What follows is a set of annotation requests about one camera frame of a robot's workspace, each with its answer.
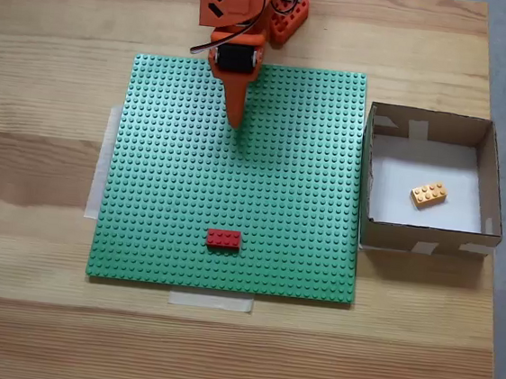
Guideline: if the gripper motor cable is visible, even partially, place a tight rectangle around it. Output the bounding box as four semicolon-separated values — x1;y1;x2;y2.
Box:
188;0;270;64

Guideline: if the short masking tape strip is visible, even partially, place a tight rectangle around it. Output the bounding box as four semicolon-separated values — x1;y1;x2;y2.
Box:
167;287;255;315

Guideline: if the red lego block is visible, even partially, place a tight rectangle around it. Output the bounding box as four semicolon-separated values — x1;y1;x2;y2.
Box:
204;227;244;255

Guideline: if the white paper sheet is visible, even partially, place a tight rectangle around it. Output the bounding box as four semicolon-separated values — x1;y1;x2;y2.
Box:
365;136;492;235

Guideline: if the long masking tape strip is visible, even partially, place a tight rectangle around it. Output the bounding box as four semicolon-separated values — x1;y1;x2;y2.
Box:
84;101;125;221

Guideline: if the open cardboard box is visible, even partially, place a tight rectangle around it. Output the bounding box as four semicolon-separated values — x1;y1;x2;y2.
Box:
351;100;506;266

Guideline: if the yellow lego block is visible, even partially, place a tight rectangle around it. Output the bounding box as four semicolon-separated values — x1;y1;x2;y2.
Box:
408;177;450;214

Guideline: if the green lego baseplate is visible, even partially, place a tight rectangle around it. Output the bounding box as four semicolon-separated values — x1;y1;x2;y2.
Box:
83;46;379;309

